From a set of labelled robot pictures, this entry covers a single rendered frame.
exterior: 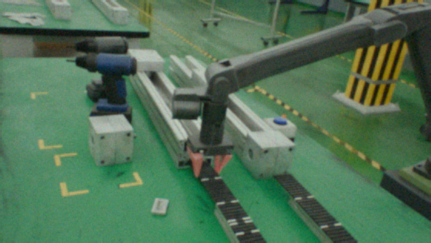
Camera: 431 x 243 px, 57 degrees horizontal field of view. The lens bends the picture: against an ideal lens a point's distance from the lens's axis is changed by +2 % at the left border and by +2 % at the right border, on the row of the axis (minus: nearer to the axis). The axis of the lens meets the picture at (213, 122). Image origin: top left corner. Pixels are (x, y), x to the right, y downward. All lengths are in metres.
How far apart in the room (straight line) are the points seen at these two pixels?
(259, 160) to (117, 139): 0.36
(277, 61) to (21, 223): 0.61
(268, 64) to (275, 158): 0.28
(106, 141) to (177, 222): 0.29
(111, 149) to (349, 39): 0.62
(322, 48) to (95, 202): 0.60
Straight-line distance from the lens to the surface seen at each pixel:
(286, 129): 1.23
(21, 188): 0.99
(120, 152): 1.04
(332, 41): 0.90
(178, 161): 1.06
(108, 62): 1.18
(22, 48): 2.65
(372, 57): 4.19
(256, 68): 0.86
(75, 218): 0.88
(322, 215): 0.91
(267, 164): 1.03
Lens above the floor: 1.32
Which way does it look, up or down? 24 degrees down
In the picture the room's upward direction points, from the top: 7 degrees clockwise
